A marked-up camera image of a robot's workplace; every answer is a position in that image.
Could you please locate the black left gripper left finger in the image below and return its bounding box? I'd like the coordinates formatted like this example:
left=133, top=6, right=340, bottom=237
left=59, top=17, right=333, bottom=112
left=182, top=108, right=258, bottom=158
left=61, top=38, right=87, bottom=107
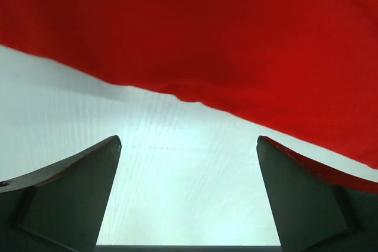
left=1, top=136, right=121, bottom=251

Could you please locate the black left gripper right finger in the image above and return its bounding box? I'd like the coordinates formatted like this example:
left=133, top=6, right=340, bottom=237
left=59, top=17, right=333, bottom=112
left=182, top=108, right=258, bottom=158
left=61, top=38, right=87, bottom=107
left=256, top=136, right=377, bottom=252

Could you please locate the red t shirt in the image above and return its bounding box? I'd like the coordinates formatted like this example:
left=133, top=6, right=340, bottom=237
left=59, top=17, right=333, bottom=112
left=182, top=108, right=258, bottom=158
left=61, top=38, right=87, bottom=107
left=1, top=0, right=377, bottom=168

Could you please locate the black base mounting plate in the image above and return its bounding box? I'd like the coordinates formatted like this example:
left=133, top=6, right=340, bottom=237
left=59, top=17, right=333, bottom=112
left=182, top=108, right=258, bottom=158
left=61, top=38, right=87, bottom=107
left=95, top=245, right=282, bottom=252

